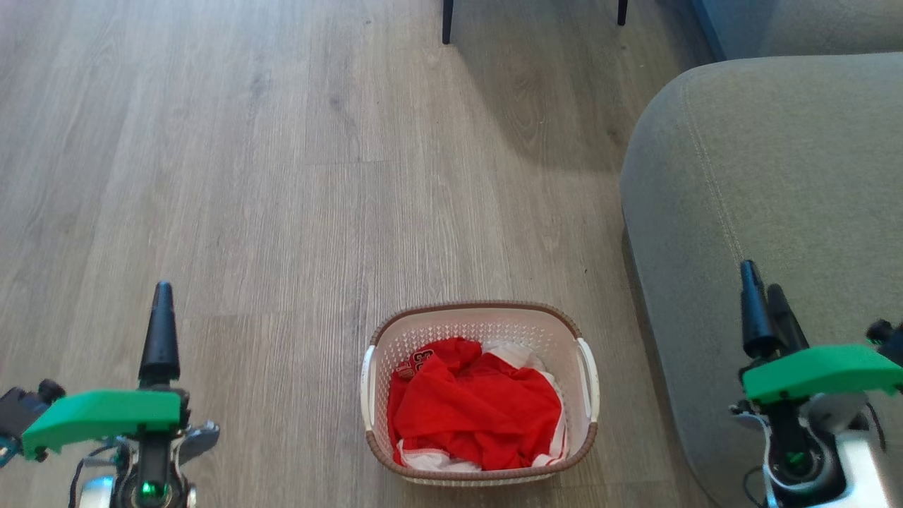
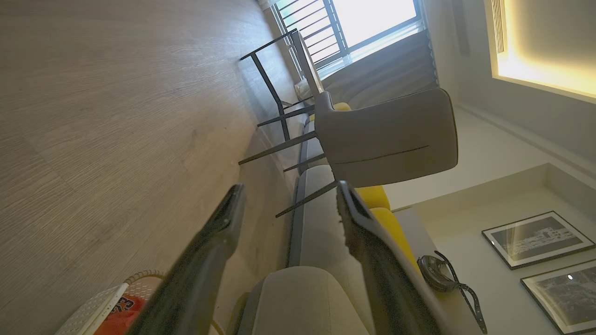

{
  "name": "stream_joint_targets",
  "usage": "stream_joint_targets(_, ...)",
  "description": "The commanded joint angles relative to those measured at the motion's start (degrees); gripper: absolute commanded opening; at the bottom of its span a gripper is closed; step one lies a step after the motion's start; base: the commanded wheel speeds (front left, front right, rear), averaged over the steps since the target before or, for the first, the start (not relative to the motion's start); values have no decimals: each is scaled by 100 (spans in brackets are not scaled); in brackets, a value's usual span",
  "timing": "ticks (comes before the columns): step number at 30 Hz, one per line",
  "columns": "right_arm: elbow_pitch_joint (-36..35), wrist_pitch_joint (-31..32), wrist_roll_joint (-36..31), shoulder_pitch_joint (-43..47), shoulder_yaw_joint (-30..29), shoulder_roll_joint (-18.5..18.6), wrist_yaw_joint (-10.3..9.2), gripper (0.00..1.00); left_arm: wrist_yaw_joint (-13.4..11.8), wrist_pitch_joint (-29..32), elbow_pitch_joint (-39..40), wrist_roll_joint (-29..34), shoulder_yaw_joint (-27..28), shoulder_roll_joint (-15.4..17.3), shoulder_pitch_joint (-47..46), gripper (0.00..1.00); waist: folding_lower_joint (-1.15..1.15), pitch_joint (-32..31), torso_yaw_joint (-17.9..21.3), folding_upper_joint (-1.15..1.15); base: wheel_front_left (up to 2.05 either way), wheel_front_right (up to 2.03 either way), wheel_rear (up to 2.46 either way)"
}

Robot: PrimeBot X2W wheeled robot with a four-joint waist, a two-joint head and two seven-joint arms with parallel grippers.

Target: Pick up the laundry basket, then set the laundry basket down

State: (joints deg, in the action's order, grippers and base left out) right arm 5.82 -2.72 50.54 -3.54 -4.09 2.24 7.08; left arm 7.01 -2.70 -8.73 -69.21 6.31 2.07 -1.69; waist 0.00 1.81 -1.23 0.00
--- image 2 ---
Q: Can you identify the white plastic laundry basket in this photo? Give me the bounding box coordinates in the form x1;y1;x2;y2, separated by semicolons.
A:
55;270;225;335

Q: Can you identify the table with dark metal legs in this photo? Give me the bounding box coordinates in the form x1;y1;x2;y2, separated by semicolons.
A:
240;29;326;141

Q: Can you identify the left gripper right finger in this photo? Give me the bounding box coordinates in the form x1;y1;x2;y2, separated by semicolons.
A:
337;181;450;335

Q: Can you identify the window with dark frame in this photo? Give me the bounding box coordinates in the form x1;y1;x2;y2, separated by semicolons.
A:
272;0;425;78

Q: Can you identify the yellow cushion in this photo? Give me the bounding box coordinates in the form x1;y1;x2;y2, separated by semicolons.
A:
370;208;420;276
356;186;391;211
309;102;352;122

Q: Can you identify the grey fabric sofa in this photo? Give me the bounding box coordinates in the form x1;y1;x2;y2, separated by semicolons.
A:
230;109;485;335

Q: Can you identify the grey curtain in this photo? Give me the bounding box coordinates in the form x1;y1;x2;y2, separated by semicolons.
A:
321;30;439;110

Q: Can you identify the white air vent grille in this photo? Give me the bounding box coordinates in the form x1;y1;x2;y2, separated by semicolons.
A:
491;0;506;54

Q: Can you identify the red sports jersey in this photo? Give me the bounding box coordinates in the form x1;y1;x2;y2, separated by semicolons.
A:
95;294;148;335

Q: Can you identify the black framed picture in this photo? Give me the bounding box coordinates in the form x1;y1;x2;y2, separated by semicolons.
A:
521;260;596;335
481;211;596;270

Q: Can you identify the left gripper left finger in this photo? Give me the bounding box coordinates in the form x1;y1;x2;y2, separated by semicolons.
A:
126;184;247;335

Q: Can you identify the black headset with strap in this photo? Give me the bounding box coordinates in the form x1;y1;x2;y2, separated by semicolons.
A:
417;250;488;335

